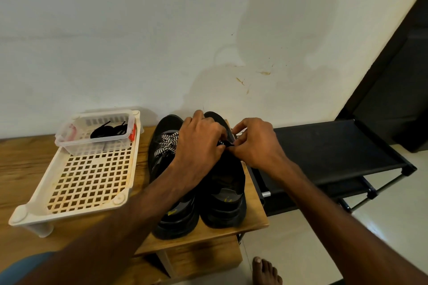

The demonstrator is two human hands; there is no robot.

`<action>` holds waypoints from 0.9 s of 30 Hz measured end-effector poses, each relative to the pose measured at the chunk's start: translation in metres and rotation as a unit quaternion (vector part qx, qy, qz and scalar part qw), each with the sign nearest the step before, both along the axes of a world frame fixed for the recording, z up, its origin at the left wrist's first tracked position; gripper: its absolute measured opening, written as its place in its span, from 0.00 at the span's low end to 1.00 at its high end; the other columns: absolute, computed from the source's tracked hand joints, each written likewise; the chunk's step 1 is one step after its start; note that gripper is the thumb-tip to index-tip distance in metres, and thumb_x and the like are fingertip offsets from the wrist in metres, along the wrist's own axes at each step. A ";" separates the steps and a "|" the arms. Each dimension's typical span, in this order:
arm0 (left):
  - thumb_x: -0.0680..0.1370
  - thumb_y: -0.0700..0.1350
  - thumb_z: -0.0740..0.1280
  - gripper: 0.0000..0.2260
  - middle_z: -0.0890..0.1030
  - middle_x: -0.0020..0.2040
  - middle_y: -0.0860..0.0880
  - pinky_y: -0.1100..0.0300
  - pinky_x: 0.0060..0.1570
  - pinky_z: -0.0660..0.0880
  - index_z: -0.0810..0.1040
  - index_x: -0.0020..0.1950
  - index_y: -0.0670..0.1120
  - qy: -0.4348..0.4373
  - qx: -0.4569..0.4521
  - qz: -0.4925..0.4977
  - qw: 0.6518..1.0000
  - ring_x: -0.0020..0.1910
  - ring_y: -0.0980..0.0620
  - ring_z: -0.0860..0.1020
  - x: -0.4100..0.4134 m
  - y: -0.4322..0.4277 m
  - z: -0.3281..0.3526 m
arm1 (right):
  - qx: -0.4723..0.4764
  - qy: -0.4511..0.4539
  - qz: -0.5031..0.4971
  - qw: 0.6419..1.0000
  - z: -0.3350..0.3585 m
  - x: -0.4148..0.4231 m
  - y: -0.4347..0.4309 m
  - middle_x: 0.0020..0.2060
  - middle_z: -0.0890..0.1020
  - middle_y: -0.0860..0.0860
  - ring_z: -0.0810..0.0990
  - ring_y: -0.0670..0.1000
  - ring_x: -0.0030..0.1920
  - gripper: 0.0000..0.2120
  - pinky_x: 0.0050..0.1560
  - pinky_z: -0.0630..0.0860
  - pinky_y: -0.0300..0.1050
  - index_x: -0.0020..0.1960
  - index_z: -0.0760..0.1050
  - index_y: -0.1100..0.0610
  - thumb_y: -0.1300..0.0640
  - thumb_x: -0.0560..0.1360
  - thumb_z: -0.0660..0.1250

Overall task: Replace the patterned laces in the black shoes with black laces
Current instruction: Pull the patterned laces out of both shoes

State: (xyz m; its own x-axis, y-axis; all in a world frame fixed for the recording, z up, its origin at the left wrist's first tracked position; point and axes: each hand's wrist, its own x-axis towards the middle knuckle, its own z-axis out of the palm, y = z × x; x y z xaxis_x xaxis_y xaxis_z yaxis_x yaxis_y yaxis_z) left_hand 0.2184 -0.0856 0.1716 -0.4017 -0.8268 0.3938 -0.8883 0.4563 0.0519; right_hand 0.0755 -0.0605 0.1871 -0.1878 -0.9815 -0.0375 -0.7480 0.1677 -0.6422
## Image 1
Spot dark door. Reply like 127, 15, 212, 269
336, 0, 428, 153

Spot black shoe rack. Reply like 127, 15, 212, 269
247, 118, 417, 219

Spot black white patterned shoelace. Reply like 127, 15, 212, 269
217, 128, 248, 147
153, 130, 180, 159

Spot person's left hand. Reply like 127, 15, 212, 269
170, 110, 228, 192

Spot black shoe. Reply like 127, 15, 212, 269
198, 111, 247, 229
148, 114, 202, 240

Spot large white plastic tray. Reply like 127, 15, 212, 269
8, 110, 143, 238

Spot person's right hand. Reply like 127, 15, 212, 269
227, 118, 290, 179

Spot person's blue shorts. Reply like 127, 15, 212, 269
0, 251, 58, 285

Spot small white plastic basket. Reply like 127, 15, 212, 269
55, 112, 139, 156

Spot low wooden table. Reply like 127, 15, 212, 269
0, 126, 270, 285

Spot person's right forearm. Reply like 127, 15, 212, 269
271, 161, 428, 285

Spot person's left forearm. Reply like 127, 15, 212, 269
20, 168, 195, 285

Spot black shoelaces bundle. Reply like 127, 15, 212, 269
90, 121, 129, 139

